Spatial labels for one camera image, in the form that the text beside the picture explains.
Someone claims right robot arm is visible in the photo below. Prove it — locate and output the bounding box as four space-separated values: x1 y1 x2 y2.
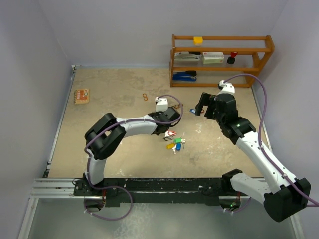
195 93 311 222

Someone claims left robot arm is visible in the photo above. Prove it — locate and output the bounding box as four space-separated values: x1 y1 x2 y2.
84 107 182 195

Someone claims red tag key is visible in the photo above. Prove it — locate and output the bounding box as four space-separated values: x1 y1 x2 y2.
165 131 177 137

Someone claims black carabiner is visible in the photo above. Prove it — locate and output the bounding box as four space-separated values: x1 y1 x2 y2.
163 135 174 141

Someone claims green tag key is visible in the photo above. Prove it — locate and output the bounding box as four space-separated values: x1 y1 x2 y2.
174 138 186 147

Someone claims blue black stapler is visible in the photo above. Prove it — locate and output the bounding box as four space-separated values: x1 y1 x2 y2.
172 70 197 82

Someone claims yellow tag key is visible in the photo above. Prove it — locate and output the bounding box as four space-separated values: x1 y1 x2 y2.
166 143 175 149

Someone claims wooden shelf rack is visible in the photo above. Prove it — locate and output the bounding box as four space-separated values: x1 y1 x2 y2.
169 35 275 88

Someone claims white red box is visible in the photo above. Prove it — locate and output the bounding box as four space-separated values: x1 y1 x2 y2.
202 52 224 64

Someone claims red black stamp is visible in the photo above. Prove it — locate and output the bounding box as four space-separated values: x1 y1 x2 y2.
227 52 238 65

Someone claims white grey stapler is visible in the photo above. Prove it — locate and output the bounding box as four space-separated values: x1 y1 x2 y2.
174 51 201 61

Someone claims yellow block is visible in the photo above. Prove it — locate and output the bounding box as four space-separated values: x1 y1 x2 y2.
193 36 203 46

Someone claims orange small notebook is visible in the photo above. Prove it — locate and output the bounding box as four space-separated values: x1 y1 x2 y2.
74 88 90 105

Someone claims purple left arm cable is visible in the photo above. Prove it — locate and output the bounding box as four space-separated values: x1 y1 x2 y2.
84 95 184 185

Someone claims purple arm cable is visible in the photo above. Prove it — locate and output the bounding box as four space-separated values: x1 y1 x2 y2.
84 95 184 185
224 73 319 208

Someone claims black base frame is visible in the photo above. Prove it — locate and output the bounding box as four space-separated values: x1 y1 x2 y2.
72 177 245 208

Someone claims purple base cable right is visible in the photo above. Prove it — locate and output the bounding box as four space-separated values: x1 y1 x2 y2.
223 198 252 215

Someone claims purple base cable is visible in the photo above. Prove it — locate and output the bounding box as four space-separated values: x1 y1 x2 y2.
83 183 135 221
223 198 252 215

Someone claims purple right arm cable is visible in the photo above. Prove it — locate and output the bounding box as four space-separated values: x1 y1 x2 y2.
224 73 319 208

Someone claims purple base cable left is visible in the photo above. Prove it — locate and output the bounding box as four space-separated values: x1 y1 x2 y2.
83 183 135 221

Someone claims aluminium rail frame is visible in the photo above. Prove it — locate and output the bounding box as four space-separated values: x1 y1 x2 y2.
18 64 81 239

